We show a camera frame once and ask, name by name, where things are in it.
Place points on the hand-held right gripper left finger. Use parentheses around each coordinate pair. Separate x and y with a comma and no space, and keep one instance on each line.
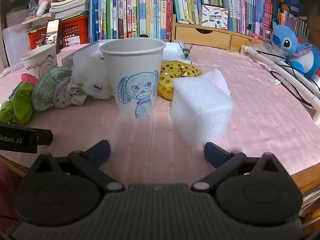
(98,152)

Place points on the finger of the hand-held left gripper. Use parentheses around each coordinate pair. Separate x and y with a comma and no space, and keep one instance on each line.
(45,137)

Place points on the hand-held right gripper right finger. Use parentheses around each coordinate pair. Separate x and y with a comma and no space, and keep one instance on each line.
(215,153)

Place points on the lime green scrunchie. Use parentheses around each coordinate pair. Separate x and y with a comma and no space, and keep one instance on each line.
(17,105)

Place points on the green checked scrunchie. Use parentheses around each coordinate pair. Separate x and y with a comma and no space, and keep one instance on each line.
(47,87)

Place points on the white foam block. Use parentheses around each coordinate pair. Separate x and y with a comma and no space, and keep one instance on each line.
(200,105)

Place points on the pink scrunchie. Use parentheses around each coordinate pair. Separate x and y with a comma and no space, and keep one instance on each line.
(28,78)

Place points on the white fluffy plush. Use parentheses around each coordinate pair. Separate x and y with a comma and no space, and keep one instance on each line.
(87,75)

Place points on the gold sequin bow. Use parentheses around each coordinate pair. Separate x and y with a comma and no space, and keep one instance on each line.
(172,75)

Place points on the paper cup with dog drawing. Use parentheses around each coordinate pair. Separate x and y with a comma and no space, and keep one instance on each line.
(130,62)

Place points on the grey cardboard box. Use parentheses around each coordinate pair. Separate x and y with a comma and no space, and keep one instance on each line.
(82,48)

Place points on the pink tablecloth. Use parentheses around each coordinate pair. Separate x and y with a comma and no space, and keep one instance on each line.
(250,110)

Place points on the paper cup with black drawing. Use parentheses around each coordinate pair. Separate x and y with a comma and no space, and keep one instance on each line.
(37,60)

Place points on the white plastic panel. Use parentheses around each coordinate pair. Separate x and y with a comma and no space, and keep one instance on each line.
(15,47)

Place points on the small white plastic piece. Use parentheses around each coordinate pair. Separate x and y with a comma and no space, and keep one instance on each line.
(274,82)

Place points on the book with man portrait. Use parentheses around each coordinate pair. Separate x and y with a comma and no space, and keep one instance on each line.
(52,32)

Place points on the white tube lamp stand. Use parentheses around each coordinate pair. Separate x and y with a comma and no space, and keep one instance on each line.
(262,57)

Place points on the red plastic crate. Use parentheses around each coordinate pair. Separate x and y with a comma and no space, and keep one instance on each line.
(75,30)

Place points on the clear plastic bag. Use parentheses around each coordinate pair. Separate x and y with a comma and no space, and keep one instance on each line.
(268,47)

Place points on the wooden drawer organizer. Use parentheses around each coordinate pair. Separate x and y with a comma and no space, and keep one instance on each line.
(195,33)

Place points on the small pink toy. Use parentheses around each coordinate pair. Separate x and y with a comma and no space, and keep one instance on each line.
(256,36)

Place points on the grey patterned cloth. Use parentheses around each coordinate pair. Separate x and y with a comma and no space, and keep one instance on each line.
(33,6)

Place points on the blue alien plush toy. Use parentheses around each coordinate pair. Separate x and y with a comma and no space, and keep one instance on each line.
(282,40)

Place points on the stack of lying books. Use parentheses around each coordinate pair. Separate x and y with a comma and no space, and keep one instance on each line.
(70,7)

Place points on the white box with pencil print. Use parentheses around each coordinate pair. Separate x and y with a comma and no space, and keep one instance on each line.
(215,17)

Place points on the row of tall picture books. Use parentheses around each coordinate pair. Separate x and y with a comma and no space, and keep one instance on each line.
(130,15)

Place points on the row of blue spined books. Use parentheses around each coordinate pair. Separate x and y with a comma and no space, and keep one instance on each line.
(245,12)

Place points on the row of thin books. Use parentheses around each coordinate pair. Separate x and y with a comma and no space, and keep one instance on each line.
(292,22)

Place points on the row of green spined books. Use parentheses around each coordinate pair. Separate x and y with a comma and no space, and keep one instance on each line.
(190,0)

